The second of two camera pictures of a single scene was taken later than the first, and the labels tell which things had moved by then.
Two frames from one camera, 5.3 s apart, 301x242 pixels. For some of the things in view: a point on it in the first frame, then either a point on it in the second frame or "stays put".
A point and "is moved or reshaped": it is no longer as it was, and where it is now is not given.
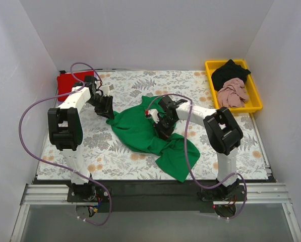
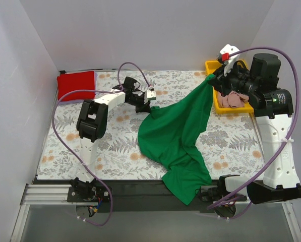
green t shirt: (138, 131) is moved or reshaped
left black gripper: (104, 106) → (141, 102)
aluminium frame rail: (266, 193) stays put
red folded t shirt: (65, 81) stays put
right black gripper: (163, 126) → (220, 80)
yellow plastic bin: (253, 104) stays put
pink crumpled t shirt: (233, 94) stays put
